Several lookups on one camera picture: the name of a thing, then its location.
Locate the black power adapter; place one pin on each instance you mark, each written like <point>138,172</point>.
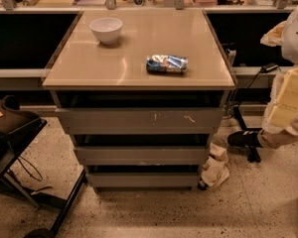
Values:
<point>268,68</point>

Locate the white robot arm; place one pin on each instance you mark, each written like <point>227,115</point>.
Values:
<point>289,47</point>

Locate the grey middle drawer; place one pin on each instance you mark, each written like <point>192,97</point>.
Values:
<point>141,156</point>

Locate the crumpled beige cloth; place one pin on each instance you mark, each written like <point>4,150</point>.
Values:
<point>214,170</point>

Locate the blue foil snack bag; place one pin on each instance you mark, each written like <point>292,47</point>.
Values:
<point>166,63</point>

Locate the black rolling cart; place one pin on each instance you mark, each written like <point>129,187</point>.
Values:
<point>18,128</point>

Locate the black sneaker with stripes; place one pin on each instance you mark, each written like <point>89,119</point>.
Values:
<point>244,139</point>

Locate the grey drawer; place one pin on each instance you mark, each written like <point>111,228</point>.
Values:
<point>117,180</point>
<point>145,121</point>
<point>141,156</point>

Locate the grey top drawer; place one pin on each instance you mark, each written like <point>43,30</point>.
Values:
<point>145,121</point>

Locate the white ceramic bowl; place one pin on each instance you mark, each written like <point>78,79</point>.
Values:
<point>107,30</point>

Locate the grey bottom drawer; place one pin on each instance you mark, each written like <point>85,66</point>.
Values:
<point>117,180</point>

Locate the grey drawer cabinet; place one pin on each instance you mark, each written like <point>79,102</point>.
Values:
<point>90,74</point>

